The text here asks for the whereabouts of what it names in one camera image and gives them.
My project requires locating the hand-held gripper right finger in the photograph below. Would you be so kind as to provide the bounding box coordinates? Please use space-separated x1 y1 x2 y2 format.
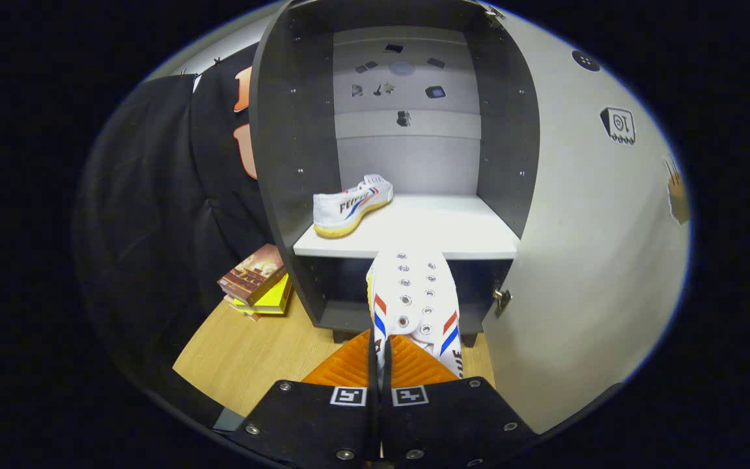
380 334 540 467

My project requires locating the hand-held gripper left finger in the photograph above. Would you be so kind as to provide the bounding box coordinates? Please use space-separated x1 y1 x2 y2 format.
225 328 382 468

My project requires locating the white striped canvas shoe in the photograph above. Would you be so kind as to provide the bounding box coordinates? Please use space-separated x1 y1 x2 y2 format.
312 174 394 238
367 251 464 380

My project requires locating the beige shoe cabinet door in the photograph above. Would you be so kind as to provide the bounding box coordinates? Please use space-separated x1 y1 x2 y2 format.
479 7 691 436

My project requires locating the dark grey shoe cabinet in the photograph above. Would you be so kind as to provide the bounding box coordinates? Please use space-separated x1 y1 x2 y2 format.
248 0 542 347

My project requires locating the yellow book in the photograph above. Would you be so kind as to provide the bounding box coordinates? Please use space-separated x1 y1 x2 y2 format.
232 274 293 315

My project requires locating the thin pale book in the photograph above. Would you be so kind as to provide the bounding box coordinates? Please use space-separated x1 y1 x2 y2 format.
224 296 262 322

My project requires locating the brown cover book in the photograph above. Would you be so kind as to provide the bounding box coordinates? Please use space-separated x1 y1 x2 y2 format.
217 244 286 306

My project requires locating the black backdrop cloth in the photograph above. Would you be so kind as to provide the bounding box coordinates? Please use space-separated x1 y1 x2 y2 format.
72 42 271 405

